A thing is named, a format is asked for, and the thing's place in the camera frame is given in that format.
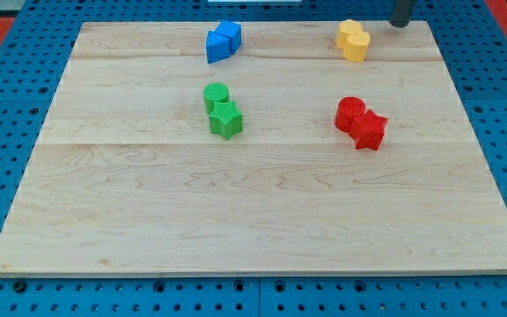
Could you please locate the green cylinder block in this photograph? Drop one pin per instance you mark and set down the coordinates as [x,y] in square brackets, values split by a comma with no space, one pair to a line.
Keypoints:
[214,92]

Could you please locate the blue cube block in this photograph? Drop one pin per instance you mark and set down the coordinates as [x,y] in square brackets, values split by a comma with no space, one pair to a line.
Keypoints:
[232,31]

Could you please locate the blue triangle block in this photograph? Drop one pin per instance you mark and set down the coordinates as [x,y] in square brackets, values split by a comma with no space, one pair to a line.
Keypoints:
[218,47]

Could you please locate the red star block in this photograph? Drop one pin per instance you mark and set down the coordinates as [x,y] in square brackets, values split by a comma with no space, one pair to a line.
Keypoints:
[368,130]

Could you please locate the yellow heart block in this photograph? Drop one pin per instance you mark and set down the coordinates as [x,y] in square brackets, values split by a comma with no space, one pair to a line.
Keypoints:
[355,47]

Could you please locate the red cylinder block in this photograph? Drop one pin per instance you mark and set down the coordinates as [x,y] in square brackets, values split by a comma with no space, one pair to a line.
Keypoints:
[348,108]

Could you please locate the yellow hexagon block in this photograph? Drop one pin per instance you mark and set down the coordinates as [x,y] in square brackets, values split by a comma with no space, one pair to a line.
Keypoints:
[346,28]

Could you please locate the green star block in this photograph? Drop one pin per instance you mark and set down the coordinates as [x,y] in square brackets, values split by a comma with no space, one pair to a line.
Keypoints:
[225,119]

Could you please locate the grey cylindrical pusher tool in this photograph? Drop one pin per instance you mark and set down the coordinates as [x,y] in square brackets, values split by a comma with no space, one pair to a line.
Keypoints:
[402,12]

